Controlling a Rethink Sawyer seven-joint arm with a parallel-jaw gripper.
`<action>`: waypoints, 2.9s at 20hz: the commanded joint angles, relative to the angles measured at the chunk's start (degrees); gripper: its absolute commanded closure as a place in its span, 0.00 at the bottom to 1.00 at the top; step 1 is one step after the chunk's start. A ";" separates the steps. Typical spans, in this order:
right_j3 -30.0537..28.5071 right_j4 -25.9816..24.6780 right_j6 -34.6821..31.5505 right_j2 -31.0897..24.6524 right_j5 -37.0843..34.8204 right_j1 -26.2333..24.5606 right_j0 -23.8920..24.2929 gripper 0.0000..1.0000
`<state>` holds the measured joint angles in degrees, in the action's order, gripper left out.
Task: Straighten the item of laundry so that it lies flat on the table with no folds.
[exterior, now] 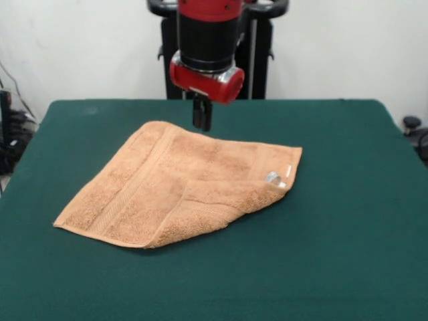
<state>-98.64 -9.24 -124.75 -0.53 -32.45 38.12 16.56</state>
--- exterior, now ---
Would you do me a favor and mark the black cable bundle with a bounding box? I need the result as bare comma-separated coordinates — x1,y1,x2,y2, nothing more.
0,110,37,175

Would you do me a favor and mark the black chair base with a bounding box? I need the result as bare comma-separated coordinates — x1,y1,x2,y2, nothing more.
402,115,428,168

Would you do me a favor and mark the tan terry towel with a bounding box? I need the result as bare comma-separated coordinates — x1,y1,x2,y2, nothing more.
53,120,304,250

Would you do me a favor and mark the dark green table cloth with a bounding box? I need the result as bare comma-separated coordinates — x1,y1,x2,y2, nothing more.
0,98,428,321

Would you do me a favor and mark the black box device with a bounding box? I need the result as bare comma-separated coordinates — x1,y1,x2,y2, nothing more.
0,89,14,148

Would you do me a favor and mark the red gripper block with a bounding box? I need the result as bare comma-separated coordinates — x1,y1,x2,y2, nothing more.
169,51,245,132

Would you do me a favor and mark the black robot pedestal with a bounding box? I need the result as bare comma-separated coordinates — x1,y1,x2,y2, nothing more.
146,0,289,100

